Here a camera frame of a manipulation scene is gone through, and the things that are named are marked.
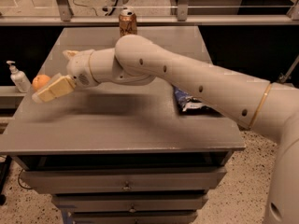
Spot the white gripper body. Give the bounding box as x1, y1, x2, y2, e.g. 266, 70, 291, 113
66, 49, 99, 88

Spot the orange fruit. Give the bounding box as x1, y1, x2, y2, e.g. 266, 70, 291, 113
32, 75, 50, 91

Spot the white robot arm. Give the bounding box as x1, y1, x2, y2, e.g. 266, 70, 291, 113
33, 35, 299, 224

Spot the orange soda can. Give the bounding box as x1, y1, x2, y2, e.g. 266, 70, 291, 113
119, 8, 137, 36

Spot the white pump dispenser bottle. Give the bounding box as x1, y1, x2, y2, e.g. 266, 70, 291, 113
7, 61, 31, 92

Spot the grey drawer cabinet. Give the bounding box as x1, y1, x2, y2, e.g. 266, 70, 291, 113
0, 26, 246, 224

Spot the blue vinegar chips bag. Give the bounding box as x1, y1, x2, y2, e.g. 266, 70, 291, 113
173, 87, 208, 112

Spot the black floor cable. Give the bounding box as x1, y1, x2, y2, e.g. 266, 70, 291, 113
17, 168, 34, 191

